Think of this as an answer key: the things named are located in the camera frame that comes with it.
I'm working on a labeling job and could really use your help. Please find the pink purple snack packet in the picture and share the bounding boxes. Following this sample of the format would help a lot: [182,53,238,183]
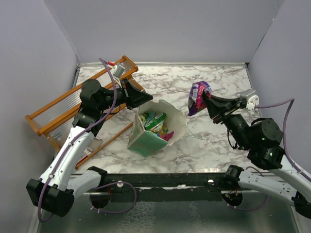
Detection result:
[188,81,212,116]

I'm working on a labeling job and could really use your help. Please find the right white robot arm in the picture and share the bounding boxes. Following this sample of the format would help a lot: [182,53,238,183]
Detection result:
[203,89,311,218]

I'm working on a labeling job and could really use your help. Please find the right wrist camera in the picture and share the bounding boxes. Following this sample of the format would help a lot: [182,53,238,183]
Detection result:
[239,89,259,110]

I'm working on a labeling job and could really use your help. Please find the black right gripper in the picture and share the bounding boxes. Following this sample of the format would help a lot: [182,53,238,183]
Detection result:
[202,93,252,150]

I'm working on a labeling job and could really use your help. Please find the green paper gift bag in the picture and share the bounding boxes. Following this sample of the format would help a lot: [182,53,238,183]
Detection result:
[127,100,188,157]

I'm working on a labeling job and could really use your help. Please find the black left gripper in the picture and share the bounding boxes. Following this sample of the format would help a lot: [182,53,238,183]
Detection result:
[97,78,154,112]

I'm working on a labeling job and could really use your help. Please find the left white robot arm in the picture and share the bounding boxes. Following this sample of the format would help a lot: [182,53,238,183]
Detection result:
[26,78,153,222]

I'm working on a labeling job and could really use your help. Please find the small white box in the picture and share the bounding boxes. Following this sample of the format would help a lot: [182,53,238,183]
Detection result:
[83,137,103,158]

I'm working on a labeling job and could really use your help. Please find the orange wooden rack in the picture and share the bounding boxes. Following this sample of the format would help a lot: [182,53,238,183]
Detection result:
[25,55,144,154]

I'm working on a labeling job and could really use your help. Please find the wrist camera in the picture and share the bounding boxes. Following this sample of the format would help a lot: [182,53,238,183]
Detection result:
[110,64,125,86]
[239,89,259,110]

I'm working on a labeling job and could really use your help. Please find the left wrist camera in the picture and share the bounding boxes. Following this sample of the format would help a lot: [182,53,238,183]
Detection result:
[110,64,125,86]

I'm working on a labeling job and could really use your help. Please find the green snack packet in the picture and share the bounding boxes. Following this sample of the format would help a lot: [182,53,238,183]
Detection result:
[144,113,167,133]

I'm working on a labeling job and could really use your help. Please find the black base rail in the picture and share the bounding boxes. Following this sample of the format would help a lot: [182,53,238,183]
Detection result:
[88,173,239,203]

